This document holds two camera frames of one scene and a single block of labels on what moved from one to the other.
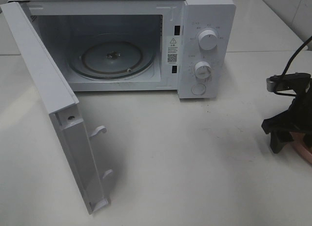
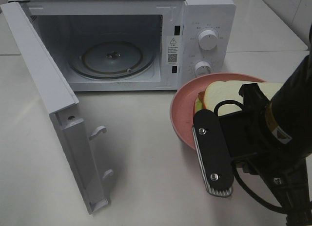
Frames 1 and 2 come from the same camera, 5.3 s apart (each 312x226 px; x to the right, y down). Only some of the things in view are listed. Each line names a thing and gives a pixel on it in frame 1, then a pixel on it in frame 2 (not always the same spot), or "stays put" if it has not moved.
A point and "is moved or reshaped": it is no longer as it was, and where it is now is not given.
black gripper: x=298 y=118 -> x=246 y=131
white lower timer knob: x=203 y=69 stays put
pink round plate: x=305 y=151 is moved or reshaped
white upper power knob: x=207 y=39 stays put
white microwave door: x=61 y=103 stays put
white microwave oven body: x=139 y=41 stays put
